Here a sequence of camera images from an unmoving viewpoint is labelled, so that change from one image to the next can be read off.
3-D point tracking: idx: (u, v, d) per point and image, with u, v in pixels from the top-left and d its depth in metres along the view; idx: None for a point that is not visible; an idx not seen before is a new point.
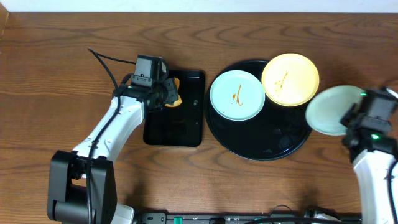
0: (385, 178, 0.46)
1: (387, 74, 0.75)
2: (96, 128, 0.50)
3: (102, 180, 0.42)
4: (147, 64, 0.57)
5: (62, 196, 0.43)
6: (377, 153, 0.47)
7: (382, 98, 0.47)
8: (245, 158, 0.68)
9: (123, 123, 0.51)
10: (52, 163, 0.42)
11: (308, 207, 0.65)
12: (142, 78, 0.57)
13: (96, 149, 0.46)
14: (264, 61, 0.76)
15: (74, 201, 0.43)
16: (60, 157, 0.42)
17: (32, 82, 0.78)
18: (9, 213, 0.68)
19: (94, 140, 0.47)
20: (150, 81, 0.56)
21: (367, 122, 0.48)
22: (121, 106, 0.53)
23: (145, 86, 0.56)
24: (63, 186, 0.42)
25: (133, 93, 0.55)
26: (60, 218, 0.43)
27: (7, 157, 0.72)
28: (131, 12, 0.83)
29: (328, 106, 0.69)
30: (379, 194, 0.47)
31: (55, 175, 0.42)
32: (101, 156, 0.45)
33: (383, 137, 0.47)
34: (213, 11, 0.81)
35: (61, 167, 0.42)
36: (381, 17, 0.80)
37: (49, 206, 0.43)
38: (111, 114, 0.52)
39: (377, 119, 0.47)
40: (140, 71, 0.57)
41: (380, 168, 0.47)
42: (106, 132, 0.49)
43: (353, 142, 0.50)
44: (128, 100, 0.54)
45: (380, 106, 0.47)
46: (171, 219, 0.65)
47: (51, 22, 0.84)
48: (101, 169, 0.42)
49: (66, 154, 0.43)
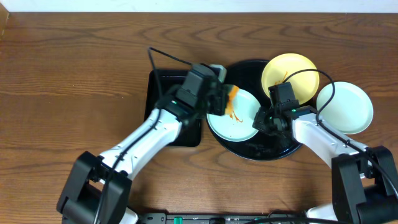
0: (316, 124, 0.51)
1: (387, 74, 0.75)
2: (127, 138, 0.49)
3: (116, 196, 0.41)
4: (197, 81, 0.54)
5: (75, 196, 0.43)
6: (298, 122, 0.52)
7: (279, 86, 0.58)
8: (245, 158, 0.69)
9: (154, 142, 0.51)
10: (76, 163, 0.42)
11: (308, 207, 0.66)
12: (188, 94, 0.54)
13: (120, 162, 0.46)
14: (264, 61, 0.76)
15: (84, 204, 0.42)
16: (86, 160, 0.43)
17: (32, 82, 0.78)
18: (9, 213, 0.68)
19: (122, 152, 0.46)
20: (194, 100, 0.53)
21: (282, 109, 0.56)
22: (158, 121, 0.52)
23: (189, 104, 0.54)
24: (78, 186, 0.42)
25: (174, 109, 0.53)
26: (66, 214, 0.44)
27: (7, 157, 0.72)
28: (131, 12, 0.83)
29: (346, 106, 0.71)
30: (321, 134, 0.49)
31: (74, 175, 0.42)
32: (124, 171, 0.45)
33: (298, 110, 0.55)
34: (213, 11, 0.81)
35: (83, 169, 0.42)
36: (380, 17, 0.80)
37: (60, 200, 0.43)
38: (146, 127, 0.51)
39: (288, 101, 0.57)
40: (188, 86, 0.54)
41: (311, 122, 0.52)
42: (135, 147, 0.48)
43: (283, 126, 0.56)
44: (166, 116, 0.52)
45: (283, 91, 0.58)
46: (171, 219, 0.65)
47: (51, 22, 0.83)
48: (119, 186, 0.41)
49: (92, 157, 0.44)
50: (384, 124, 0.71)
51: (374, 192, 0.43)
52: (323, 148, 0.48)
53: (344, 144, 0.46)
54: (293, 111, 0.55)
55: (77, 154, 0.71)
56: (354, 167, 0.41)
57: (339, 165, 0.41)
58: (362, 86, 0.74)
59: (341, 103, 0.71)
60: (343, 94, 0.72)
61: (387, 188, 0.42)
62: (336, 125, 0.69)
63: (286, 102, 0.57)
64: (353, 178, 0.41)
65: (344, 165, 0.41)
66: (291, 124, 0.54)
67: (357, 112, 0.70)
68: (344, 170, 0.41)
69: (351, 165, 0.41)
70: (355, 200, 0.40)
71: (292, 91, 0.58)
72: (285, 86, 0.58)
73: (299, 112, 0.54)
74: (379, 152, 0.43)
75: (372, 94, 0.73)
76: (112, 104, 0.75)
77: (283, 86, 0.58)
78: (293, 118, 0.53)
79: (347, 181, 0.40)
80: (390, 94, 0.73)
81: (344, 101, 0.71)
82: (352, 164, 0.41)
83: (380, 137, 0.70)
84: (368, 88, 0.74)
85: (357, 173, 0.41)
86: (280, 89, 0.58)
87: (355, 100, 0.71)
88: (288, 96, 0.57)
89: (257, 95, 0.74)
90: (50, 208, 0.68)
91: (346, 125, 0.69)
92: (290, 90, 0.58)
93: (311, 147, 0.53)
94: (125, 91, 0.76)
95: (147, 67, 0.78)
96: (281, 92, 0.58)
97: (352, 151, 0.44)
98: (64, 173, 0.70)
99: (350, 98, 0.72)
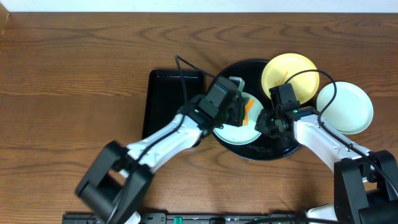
0: (318, 126, 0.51)
1: (387, 73, 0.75)
2: (153, 135, 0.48)
3: (138, 188, 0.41)
4: (221, 94, 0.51)
5: (97, 182, 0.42)
6: (300, 122, 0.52)
7: (281, 88, 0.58)
8: (245, 158, 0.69)
9: (176, 144, 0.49)
10: (105, 150, 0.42)
11: (308, 207, 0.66)
12: (210, 104, 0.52)
13: (145, 155, 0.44)
14: (264, 61, 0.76)
15: (104, 193, 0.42)
16: (113, 148, 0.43)
17: (32, 82, 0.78)
18: (9, 213, 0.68)
19: (147, 147, 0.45)
20: (216, 112, 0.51)
21: (283, 110, 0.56)
22: (181, 126, 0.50)
23: (209, 115, 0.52)
24: (102, 173, 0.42)
25: (196, 117, 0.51)
26: (84, 200, 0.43)
27: (7, 157, 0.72)
28: (131, 12, 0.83)
29: (346, 106, 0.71)
30: (324, 137, 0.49)
31: (100, 162, 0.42)
32: (146, 165, 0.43)
33: (299, 111, 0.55)
34: (213, 11, 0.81)
35: (110, 157, 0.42)
36: (380, 17, 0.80)
37: (81, 183, 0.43)
38: (170, 129, 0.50)
39: (289, 102, 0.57)
40: (211, 98, 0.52)
41: (313, 124, 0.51)
42: (160, 144, 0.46)
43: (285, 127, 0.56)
44: (189, 121, 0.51)
45: (284, 93, 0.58)
46: (171, 219, 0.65)
47: (51, 22, 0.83)
48: (143, 178, 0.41)
49: (119, 147, 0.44)
50: (384, 124, 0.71)
51: (376, 196, 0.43)
52: (326, 150, 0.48)
53: (346, 148, 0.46)
54: (294, 111, 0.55)
55: (77, 154, 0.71)
56: (357, 172, 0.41)
57: (342, 170, 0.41)
58: (362, 86, 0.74)
59: (341, 104, 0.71)
60: (344, 95, 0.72)
61: (390, 193, 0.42)
62: (336, 125, 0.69)
63: (287, 104, 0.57)
64: (356, 184, 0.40)
65: (347, 170, 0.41)
66: (293, 125, 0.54)
67: (357, 112, 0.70)
68: (347, 175, 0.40)
69: (353, 170, 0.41)
70: (357, 205, 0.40)
71: (293, 92, 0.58)
72: (286, 88, 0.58)
73: (300, 112, 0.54)
74: (382, 157, 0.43)
75: (372, 94, 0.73)
76: (112, 104, 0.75)
77: (285, 87, 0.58)
78: (295, 119, 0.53)
79: (350, 186, 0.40)
80: (390, 94, 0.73)
81: (345, 101, 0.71)
82: (355, 169, 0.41)
83: (380, 137, 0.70)
84: (368, 88, 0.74)
85: (360, 178, 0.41)
86: (282, 90, 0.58)
87: (355, 100, 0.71)
88: (289, 98, 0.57)
89: (256, 95, 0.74)
90: (50, 208, 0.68)
91: (346, 125, 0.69)
92: (291, 91, 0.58)
93: (313, 149, 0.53)
94: (125, 91, 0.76)
95: (147, 67, 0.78)
96: (283, 93, 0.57)
97: (354, 155, 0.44)
98: (64, 173, 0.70)
99: (350, 99, 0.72)
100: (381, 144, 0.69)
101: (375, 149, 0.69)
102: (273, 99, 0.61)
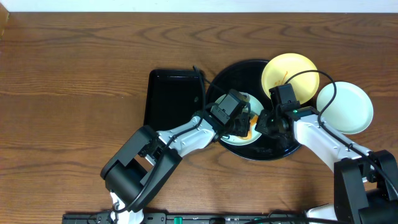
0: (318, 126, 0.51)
1: (387, 73, 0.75)
2: (177, 128, 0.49)
3: (167, 170, 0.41)
4: (234, 103, 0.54)
5: (125, 162, 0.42)
6: (300, 123, 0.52)
7: (281, 88, 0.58)
8: (245, 158, 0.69)
9: (197, 138, 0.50)
10: (138, 130, 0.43)
11: (308, 207, 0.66)
12: (222, 112, 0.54)
13: (173, 142, 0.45)
14: (264, 61, 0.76)
15: (130, 175, 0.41)
16: (146, 130, 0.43)
17: (33, 82, 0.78)
18: (9, 213, 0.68)
19: (173, 135, 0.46)
20: (227, 119, 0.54)
21: (283, 111, 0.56)
22: (199, 125, 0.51)
23: (221, 122, 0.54)
24: (132, 155, 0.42)
25: (211, 121, 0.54)
26: (108, 181, 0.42)
27: (7, 157, 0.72)
28: (131, 12, 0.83)
29: (345, 106, 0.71)
30: (324, 137, 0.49)
31: (132, 142, 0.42)
32: (175, 149, 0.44)
33: (299, 111, 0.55)
34: (213, 11, 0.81)
35: (142, 139, 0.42)
36: (380, 17, 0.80)
37: (109, 163, 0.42)
38: (190, 126, 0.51)
39: (289, 102, 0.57)
40: (224, 106, 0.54)
41: (313, 124, 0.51)
42: (184, 135, 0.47)
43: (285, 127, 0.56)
44: (205, 123, 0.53)
45: (284, 93, 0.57)
46: (171, 219, 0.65)
47: (52, 22, 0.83)
48: (173, 161, 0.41)
49: (151, 130, 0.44)
50: (384, 124, 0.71)
51: (376, 196, 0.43)
52: (326, 150, 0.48)
53: (346, 148, 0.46)
54: (294, 111, 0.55)
55: (77, 154, 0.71)
56: (357, 172, 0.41)
57: (342, 169, 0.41)
58: (362, 86, 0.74)
59: (341, 103, 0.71)
60: (343, 95, 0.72)
61: (390, 193, 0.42)
62: (336, 125, 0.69)
63: (287, 104, 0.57)
64: (356, 183, 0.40)
65: (347, 170, 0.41)
66: (293, 125, 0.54)
67: (357, 112, 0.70)
68: (347, 174, 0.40)
69: (353, 170, 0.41)
70: (356, 205, 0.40)
71: (293, 92, 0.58)
72: (286, 88, 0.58)
73: (300, 112, 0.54)
74: (382, 157, 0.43)
75: (372, 94, 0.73)
76: (112, 104, 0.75)
77: (285, 87, 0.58)
78: (295, 119, 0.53)
79: (350, 185, 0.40)
80: (390, 94, 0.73)
81: (344, 101, 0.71)
82: (355, 169, 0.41)
83: (380, 137, 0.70)
84: (368, 88, 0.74)
85: (360, 178, 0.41)
86: (281, 90, 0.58)
87: (355, 100, 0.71)
88: (289, 98, 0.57)
89: (257, 95, 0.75)
90: (50, 208, 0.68)
91: (346, 125, 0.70)
92: (291, 91, 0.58)
93: (313, 148, 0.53)
94: (125, 91, 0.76)
95: (147, 67, 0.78)
96: (283, 94, 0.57)
97: (354, 156, 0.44)
98: (64, 174, 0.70)
99: (350, 99, 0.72)
100: (381, 144, 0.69)
101: (375, 149, 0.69)
102: (273, 100, 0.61)
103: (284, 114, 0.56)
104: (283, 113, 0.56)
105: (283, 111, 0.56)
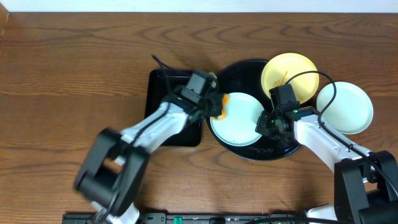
0: (318, 126, 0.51)
1: (387, 74, 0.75)
2: (140, 123, 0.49)
3: (138, 167, 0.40)
4: (200, 81, 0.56)
5: (94, 170, 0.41)
6: (299, 123, 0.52)
7: (280, 88, 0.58)
8: (245, 158, 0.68)
9: (166, 125, 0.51)
10: (99, 136, 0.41)
11: (308, 207, 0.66)
12: (191, 92, 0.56)
13: (139, 139, 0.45)
14: (265, 61, 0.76)
15: (102, 181, 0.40)
16: (107, 134, 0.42)
17: (33, 81, 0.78)
18: (9, 213, 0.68)
19: (138, 131, 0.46)
20: (198, 97, 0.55)
21: (283, 111, 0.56)
22: (168, 111, 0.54)
23: (192, 101, 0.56)
24: (99, 162, 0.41)
25: (181, 103, 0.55)
26: (81, 193, 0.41)
27: (7, 157, 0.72)
28: (131, 12, 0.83)
29: (346, 107, 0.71)
30: (324, 136, 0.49)
31: (95, 148, 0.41)
32: (142, 144, 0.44)
33: (299, 111, 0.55)
34: (213, 11, 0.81)
35: (104, 144, 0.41)
36: (380, 17, 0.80)
37: (77, 175, 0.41)
38: (157, 115, 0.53)
39: (288, 102, 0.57)
40: (192, 86, 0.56)
41: (313, 124, 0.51)
42: (150, 127, 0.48)
43: (285, 127, 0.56)
44: (175, 107, 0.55)
45: (284, 93, 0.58)
46: (171, 219, 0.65)
47: (52, 22, 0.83)
48: (141, 157, 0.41)
49: (112, 132, 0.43)
50: (384, 124, 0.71)
51: (377, 196, 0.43)
52: (326, 151, 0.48)
53: (346, 149, 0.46)
54: (294, 111, 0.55)
55: (77, 154, 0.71)
56: (357, 172, 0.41)
57: (342, 170, 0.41)
58: (362, 86, 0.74)
59: (342, 104, 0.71)
60: (343, 96, 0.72)
61: (390, 193, 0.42)
62: (337, 126, 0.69)
63: (287, 104, 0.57)
64: (356, 183, 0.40)
65: (346, 170, 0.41)
66: (294, 125, 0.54)
67: (357, 113, 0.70)
68: (347, 174, 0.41)
69: (354, 170, 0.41)
70: (357, 205, 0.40)
71: (293, 92, 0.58)
72: (285, 88, 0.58)
73: (301, 112, 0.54)
74: (382, 158, 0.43)
75: (372, 94, 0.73)
76: (112, 104, 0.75)
77: (285, 87, 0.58)
78: (295, 119, 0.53)
79: (350, 186, 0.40)
80: (390, 94, 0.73)
81: (345, 101, 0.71)
82: (356, 169, 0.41)
83: (380, 137, 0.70)
84: (368, 88, 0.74)
85: (360, 178, 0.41)
86: (280, 90, 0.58)
87: (355, 100, 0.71)
88: (289, 98, 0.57)
89: (257, 95, 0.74)
90: (50, 208, 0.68)
91: (346, 125, 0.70)
92: (291, 92, 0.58)
93: (313, 148, 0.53)
94: (125, 91, 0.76)
95: (147, 67, 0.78)
96: (282, 94, 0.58)
97: (355, 156, 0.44)
98: (64, 174, 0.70)
99: (350, 99, 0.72)
100: (381, 144, 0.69)
101: (375, 149, 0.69)
102: (273, 100, 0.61)
103: (284, 115, 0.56)
104: (283, 113, 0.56)
105: (282, 111, 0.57)
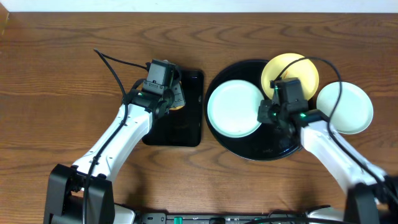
0: (329, 137, 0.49)
1: (388, 74, 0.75)
2: (97, 144, 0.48)
3: (98, 200, 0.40)
4: (161, 71, 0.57)
5: (58, 210, 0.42)
6: (308, 130, 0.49)
7: (289, 84, 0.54)
8: (245, 158, 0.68)
9: (127, 138, 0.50)
10: (51, 177, 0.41)
11: (308, 207, 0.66)
12: (154, 84, 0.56)
13: (96, 166, 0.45)
14: (265, 61, 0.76)
15: (70, 214, 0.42)
16: (59, 172, 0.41)
17: (33, 81, 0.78)
18: (10, 212, 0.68)
19: (95, 156, 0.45)
20: (161, 88, 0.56)
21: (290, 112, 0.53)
22: (128, 116, 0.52)
23: (156, 93, 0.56)
24: (59, 201, 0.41)
25: (142, 102, 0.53)
26: None
27: (7, 157, 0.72)
28: (131, 12, 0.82)
29: (346, 107, 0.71)
30: (335, 150, 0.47)
31: (51, 189, 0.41)
32: (101, 174, 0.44)
33: (307, 113, 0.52)
34: (213, 11, 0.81)
35: (59, 183, 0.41)
36: (382, 16, 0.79)
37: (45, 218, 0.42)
38: (117, 124, 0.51)
39: (296, 102, 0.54)
40: (153, 77, 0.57)
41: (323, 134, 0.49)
42: (108, 148, 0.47)
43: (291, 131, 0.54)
44: (135, 109, 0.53)
45: (293, 90, 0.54)
46: (171, 219, 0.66)
47: (52, 22, 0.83)
48: (99, 189, 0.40)
49: (66, 169, 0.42)
50: (384, 124, 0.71)
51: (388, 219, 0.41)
52: (335, 164, 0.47)
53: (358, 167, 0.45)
54: (301, 115, 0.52)
55: (77, 154, 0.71)
56: (370, 198, 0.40)
57: (355, 196, 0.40)
58: (362, 86, 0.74)
59: (342, 104, 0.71)
60: (344, 94, 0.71)
61: None
62: (336, 126, 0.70)
63: (294, 103, 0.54)
64: (369, 211, 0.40)
65: (360, 196, 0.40)
66: (300, 131, 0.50)
67: (357, 114, 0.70)
68: (360, 201, 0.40)
69: (367, 196, 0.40)
70: None
71: (301, 88, 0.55)
72: (293, 84, 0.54)
73: (309, 116, 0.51)
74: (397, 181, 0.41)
75: (372, 94, 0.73)
76: (112, 104, 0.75)
77: (293, 83, 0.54)
78: (303, 126, 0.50)
79: (362, 211, 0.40)
80: (390, 94, 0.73)
81: (346, 101, 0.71)
82: (369, 196, 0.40)
83: (380, 137, 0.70)
84: (369, 88, 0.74)
85: (373, 205, 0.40)
86: (290, 87, 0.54)
87: (355, 100, 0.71)
88: (296, 96, 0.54)
89: None
90: None
91: (346, 126, 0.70)
92: (300, 88, 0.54)
93: (319, 156, 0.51)
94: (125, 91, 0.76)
95: None
96: (289, 90, 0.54)
97: (368, 178, 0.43)
98: None
99: (351, 99, 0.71)
100: (381, 144, 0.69)
101: (375, 149, 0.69)
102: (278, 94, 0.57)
103: (291, 117, 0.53)
104: (291, 115, 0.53)
105: (289, 111, 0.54)
